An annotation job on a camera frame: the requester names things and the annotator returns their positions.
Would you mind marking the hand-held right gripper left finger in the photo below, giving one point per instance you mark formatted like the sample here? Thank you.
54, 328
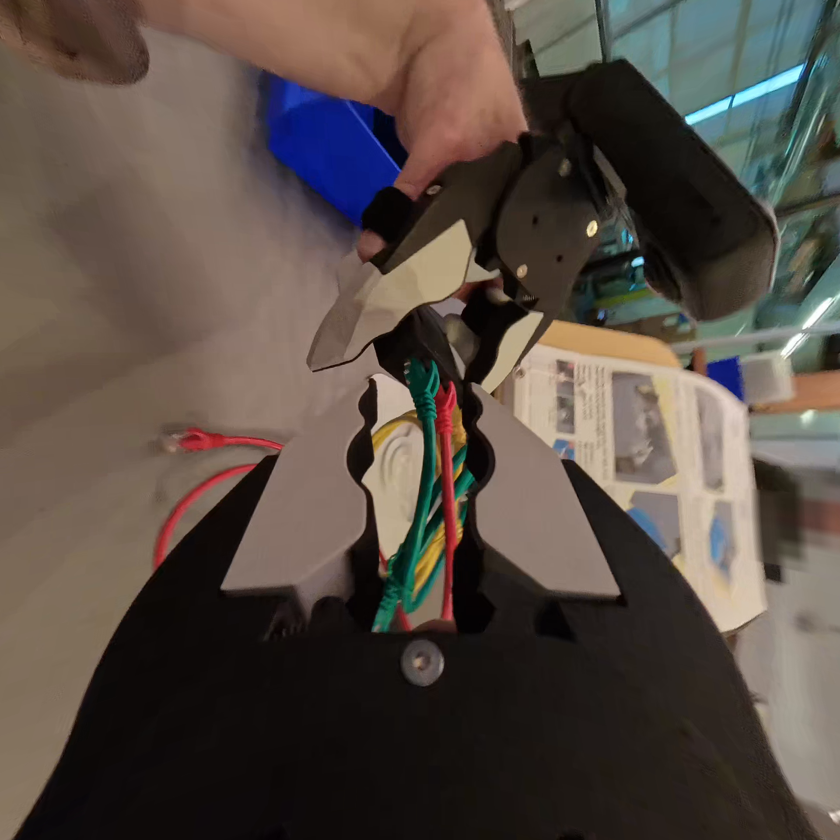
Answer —
295, 512

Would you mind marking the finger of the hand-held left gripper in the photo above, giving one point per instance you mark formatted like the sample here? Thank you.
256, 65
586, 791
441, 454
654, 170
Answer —
407, 282
518, 341

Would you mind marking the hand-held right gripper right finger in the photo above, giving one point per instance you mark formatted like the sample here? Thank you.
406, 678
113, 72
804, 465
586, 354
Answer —
538, 518

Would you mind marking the black ethernet switch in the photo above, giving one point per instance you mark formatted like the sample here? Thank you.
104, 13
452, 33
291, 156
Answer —
407, 341

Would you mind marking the blue plastic bin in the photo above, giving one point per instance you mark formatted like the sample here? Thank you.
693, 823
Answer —
315, 138

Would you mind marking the person's left hand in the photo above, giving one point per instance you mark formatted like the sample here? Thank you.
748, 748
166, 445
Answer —
433, 85

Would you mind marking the printed instruction sheet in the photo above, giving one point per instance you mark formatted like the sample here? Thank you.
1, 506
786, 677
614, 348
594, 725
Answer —
656, 459

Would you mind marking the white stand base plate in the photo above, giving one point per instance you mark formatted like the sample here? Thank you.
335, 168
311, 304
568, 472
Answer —
394, 472

